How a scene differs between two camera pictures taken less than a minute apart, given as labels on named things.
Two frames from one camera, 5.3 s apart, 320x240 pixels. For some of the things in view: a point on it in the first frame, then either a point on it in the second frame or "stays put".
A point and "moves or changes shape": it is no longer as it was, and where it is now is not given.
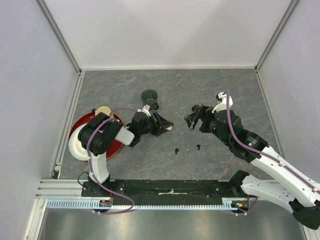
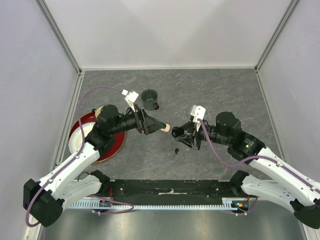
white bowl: (75, 145) stays put
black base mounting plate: (157, 192) stays put
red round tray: (116, 145) stays put
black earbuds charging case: (194, 107) moves or changes shape
